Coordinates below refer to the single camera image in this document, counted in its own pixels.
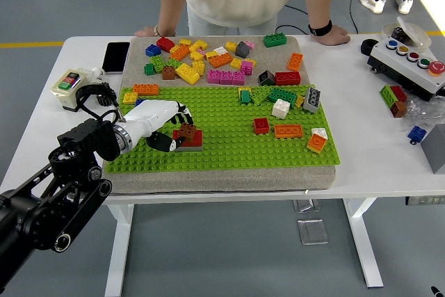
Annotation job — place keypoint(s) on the green studded baseplate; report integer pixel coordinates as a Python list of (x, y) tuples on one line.
[(226, 158)]

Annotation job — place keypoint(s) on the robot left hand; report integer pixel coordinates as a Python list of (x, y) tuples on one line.
[(153, 112)]

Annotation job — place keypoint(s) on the grey eight-stud brick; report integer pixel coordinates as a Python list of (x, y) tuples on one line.
[(194, 149)]

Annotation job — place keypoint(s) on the brown four-stud brick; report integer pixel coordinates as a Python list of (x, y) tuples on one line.
[(168, 73), (187, 131)]

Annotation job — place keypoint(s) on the cream switch box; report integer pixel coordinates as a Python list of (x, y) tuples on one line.
[(69, 92)]

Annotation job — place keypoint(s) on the person's right hand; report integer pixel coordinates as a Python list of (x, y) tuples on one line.
[(147, 32)]

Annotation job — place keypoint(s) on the lime green flat brick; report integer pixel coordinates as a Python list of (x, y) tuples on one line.
[(260, 96)]

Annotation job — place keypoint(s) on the green eight-stud brick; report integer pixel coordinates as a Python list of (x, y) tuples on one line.
[(275, 40), (282, 96)]

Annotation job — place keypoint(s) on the person's left hand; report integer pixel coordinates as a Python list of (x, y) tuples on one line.
[(332, 37)]

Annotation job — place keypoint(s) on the person's right forearm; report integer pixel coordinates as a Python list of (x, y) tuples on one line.
[(172, 12)]

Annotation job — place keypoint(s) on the small teal green brick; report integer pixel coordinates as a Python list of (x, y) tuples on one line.
[(245, 97)]

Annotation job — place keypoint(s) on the clear plastic lidded container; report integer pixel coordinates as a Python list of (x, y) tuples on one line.
[(417, 34)]

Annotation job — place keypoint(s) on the black smartphone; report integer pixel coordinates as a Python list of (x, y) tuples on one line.
[(115, 57)]

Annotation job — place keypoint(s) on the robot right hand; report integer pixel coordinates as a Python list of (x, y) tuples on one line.
[(435, 292)]

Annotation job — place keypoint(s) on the grey six-stud brick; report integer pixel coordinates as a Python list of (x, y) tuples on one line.
[(311, 100)]

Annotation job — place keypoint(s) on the black four-stud brick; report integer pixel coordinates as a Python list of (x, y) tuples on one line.
[(266, 78)]

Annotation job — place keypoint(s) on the orange brick hollow side up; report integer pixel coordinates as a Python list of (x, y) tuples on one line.
[(288, 132)]

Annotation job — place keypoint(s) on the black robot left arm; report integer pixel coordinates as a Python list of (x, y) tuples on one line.
[(90, 137)]

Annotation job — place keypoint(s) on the white four-stud brick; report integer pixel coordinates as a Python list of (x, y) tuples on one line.
[(280, 109), (320, 133)]

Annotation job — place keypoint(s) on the clear plastic bag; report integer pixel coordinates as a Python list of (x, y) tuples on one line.
[(422, 111)]

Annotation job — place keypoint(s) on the pink four-stud brick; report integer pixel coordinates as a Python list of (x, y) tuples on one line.
[(213, 77), (247, 68)]

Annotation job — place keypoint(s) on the blue four-stud brick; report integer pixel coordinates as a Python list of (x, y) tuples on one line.
[(152, 50), (139, 101)]

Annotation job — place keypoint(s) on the white button control box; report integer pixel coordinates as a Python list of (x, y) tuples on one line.
[(400, 67)]

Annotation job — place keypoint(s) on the small pink brick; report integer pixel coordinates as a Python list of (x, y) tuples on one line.
[(201, 50), (250, 45)]

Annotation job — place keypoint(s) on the orange eight-stud brick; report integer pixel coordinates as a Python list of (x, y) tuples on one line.
[(146, 89), (220, 60), (179, 53), (295, 62)]

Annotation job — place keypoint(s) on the yellow eight-stud brick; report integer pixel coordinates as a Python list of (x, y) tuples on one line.
[(187, 74)]

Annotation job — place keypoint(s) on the black wristband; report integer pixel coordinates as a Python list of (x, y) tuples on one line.
[(320, 29)]

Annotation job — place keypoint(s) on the clear floor cover plate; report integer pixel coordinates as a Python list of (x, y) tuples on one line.
[(306, 206), (313, 232)]

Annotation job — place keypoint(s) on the small white plastic part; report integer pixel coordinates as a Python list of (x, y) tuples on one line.
[(98, 73)]

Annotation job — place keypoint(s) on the grey box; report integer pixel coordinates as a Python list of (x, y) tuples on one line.
[(436, 154)]

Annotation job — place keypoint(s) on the grey foam mat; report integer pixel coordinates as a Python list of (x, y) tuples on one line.
[(215, 180)]

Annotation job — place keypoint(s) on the yellow four-stud brick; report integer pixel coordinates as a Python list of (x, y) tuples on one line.
[(199, 66), (230, 46), (196, 55), (130, 98), (235, 63)]

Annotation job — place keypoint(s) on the red four-stud brick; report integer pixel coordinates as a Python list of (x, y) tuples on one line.
[(165, 44), (261, 126)]

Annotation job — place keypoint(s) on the orange and yellow brick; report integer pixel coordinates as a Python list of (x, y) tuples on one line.
[(315, 143)]

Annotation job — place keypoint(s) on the table height control panel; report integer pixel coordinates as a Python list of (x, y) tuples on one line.
[(426, 201)]

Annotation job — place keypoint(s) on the white table leg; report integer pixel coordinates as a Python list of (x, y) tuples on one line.
[(361, 241), (120, 248)]

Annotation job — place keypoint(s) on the red eight-stud brick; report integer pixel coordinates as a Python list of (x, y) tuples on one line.
[(288, 79), (198, 138)]

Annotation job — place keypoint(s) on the dark grey roof brick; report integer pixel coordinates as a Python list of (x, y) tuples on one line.
[(242, 50)]

